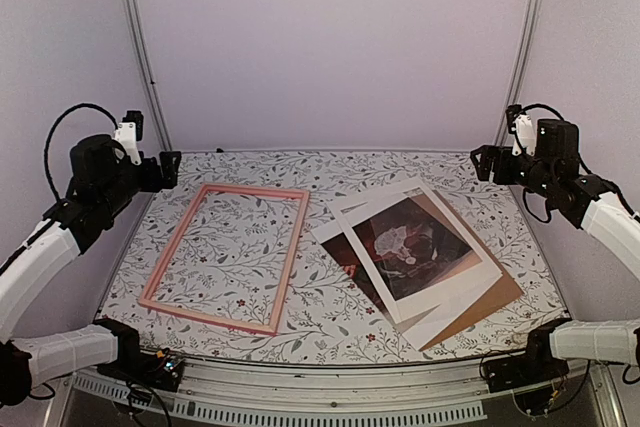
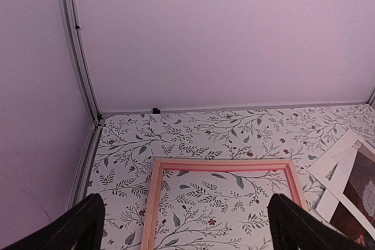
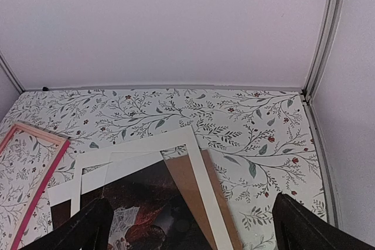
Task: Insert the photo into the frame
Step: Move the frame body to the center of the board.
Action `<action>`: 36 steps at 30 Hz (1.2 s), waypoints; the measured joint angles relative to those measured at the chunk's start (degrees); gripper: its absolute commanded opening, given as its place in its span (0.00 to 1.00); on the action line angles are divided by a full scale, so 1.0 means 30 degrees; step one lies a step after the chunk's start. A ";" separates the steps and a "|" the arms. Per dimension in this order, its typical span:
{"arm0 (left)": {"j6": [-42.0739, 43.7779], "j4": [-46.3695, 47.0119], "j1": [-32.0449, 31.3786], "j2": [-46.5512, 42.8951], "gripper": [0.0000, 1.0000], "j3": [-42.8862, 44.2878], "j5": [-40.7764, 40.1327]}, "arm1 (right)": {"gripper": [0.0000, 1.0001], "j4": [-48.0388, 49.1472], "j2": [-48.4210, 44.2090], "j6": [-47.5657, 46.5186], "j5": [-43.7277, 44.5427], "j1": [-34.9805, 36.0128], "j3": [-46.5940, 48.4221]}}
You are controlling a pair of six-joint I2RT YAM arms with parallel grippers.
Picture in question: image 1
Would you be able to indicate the left aluminium post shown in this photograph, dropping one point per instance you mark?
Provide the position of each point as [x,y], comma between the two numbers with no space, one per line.
[148,79]

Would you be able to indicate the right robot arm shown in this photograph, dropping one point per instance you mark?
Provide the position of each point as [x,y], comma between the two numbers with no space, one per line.
[549,166]

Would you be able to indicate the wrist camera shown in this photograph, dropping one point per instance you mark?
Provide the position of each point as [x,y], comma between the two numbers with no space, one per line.
[520,126]
[129,133]

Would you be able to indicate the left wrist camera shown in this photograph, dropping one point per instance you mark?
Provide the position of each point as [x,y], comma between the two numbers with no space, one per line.
[129,133]

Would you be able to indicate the pink wooden picture frame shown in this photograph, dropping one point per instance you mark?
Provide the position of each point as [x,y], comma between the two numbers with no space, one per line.
[230,257]

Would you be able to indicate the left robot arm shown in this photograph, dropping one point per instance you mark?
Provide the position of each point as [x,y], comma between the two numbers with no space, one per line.
[105,178]

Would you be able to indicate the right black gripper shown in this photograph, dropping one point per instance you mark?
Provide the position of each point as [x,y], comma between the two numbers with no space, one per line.
[489,153]

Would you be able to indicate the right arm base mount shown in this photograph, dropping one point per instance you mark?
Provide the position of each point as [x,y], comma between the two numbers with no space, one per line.
[535,384]

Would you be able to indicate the clear acrylic sheet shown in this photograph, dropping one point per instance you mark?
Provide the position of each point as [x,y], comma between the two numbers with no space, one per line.
[416,252]

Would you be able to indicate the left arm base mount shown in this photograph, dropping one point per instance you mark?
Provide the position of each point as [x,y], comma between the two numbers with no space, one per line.
[161,370]

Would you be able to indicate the right aluminium post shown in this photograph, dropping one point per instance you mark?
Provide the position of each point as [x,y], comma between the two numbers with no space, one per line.
[523,52]

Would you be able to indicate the aluminium post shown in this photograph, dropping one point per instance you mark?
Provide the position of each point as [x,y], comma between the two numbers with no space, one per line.
[148,79]
[523,52]

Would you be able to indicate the brown backing board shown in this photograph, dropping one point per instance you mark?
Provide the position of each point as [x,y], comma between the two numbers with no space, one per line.
[503,292]

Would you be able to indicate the front aluminium rail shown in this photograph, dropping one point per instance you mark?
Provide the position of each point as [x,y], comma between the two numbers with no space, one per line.
[230,393]

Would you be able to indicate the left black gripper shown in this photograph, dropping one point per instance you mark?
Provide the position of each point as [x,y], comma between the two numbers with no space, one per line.
[169,171]

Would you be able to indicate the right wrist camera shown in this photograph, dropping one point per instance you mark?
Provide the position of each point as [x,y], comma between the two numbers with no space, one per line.
[520,126]

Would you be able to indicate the floral table mat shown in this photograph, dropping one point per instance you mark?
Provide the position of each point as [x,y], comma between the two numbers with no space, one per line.
[326,318]

